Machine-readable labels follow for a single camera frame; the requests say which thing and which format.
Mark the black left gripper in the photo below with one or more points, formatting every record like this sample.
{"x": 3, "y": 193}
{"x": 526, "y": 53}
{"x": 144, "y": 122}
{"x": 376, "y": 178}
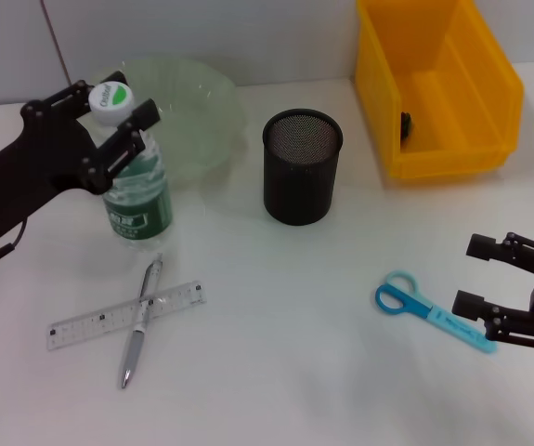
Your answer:
{"x": 34, "y": 172}

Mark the blue plastic scissors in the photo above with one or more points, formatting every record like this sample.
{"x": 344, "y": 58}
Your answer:
{"x": 410, "y": 304}

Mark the clear green-label water bottle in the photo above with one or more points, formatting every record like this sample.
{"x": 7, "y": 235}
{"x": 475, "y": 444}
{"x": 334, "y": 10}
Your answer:
{"x": 141, "y": 209}

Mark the green plastic wrapper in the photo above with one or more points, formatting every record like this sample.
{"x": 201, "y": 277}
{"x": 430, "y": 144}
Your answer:
{"x": 406, "y": 125}

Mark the black mesh pen holder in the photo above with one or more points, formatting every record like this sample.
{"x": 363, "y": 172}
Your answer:
{"x": 299, "y": 186}

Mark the clear plastic ruler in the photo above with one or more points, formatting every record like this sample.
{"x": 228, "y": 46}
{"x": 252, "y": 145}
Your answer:
{"x": 90, "y": 323}

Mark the silver ballpoint pen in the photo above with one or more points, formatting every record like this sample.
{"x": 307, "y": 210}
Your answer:
{"x": 136, "y": 344}

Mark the translucent green plastic bowl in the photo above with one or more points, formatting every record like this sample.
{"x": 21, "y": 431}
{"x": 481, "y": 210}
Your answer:
{"x": 201, "y": 116}

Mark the yellow plastic storage bin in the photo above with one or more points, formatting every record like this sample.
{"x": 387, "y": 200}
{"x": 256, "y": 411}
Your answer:
{"x": 438, "y": 93}

